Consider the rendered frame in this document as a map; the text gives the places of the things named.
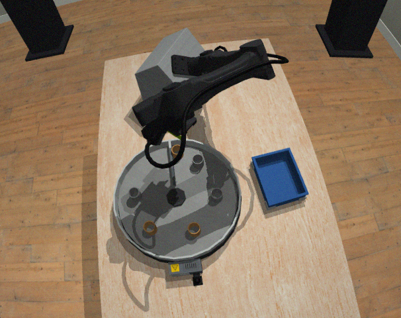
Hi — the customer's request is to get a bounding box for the grey metal bushing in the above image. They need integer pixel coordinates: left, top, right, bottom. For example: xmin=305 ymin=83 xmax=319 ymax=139
xmin=128 ymin=187 xmax=142 ymax=202
xmin=210 ymin=187 xmax=223 ymax=203
xmin=192 ymin=154 xmax=204 ymax=169

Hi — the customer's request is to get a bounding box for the blue tray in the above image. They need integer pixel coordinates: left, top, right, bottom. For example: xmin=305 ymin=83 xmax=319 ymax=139
xmin=252 ymin=148 xmax=309 ymax=207

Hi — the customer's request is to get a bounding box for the grey round turntable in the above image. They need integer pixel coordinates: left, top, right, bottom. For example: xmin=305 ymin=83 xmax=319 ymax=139
xmin=113 ymin=139 xmax=242 ymax=286

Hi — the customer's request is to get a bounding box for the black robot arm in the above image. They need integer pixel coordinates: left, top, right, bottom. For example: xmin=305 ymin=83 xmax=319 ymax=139
xmin=132 ymin=39 xmax=275 ymax=146

